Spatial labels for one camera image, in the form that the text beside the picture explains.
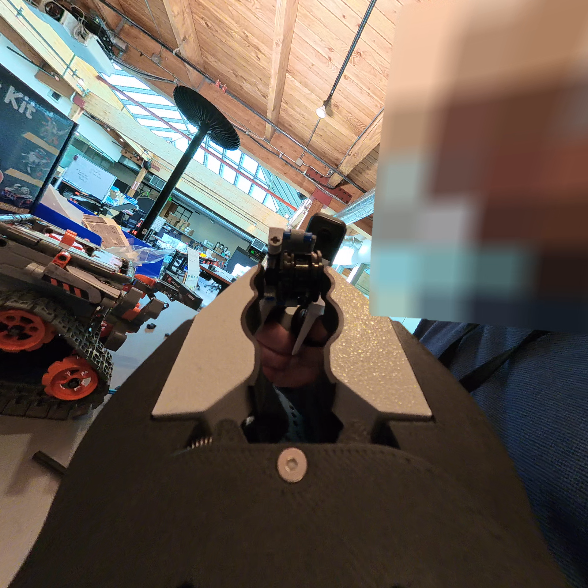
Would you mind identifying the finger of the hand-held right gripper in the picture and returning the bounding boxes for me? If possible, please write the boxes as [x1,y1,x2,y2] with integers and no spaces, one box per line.
[258,296,280,332]
[291,301,323,355]

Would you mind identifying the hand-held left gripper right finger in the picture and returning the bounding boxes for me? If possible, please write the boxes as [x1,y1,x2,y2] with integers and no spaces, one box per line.
[322,266,435,444]

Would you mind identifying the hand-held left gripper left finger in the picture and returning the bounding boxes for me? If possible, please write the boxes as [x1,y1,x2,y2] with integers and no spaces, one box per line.
[151,268,276,444]

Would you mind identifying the black toy wheel assembly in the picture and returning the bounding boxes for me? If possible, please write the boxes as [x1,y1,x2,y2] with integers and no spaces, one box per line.
[259,225,324,307]

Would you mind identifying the clear plastic bags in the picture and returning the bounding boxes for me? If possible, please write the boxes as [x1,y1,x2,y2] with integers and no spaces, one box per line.
[39,186,177,265]

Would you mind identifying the person's blue-clothed body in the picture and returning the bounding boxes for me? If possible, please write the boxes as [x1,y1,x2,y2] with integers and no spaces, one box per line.
[413,317,588,588]

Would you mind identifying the tracked toy robot vehicle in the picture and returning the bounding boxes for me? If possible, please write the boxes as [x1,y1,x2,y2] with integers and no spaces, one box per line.
[0,213,171,421]

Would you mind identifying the black pole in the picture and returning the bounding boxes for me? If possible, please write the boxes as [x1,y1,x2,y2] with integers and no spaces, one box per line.
[138,85,242,237]

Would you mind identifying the blue storage bin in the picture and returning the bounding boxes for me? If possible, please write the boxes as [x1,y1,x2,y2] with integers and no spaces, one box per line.
[30,186,168,276]

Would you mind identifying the whiteboard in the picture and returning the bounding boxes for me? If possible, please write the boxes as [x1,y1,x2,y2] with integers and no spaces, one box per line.
[62,155,118,203]

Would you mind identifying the robot kit box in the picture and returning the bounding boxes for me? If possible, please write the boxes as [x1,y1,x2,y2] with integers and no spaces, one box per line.
[0,64,79,217]

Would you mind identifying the black shoulder strap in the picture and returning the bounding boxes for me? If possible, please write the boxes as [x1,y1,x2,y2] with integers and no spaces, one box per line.
[439,322,552,393]

